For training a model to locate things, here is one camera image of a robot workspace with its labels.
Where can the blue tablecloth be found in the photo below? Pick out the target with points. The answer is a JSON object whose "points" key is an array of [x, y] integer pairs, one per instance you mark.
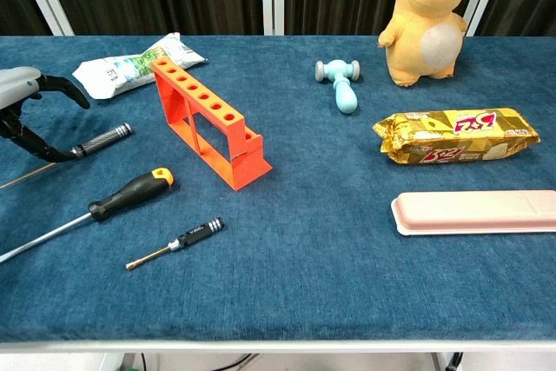
{"points": [[304, 236]]}

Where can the yellow plush dinosaur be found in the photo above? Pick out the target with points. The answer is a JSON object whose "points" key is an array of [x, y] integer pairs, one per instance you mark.
{"points": [[417, 19]]}

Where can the left black grey robot hand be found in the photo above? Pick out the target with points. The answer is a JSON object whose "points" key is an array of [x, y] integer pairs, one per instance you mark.
{"points": [[17, 80]]}

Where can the white green snack bag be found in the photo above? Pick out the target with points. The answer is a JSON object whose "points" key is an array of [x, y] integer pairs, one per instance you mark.
{"points": [[113, 73]]}

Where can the small black nut driver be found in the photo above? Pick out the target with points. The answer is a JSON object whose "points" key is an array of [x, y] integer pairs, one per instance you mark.
{"points": [[195, 232]]}

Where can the light blue toy hammer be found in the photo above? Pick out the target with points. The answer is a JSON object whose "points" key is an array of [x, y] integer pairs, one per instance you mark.
{"points": [[345, 97]]}

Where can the gold snack package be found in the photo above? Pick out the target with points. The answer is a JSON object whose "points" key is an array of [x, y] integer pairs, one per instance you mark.
{"points": [[456, 136]]}

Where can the pink rectangular case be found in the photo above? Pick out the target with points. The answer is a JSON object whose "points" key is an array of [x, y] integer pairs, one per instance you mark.
{"points": [[469, 212]]}

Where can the white table frame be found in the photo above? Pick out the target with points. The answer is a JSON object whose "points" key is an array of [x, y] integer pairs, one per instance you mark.
{"points": [[278, 346]]}

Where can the orange tool holder rack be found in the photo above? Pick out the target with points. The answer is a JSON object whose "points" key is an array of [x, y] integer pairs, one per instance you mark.
{"points": [[243, 162]]}

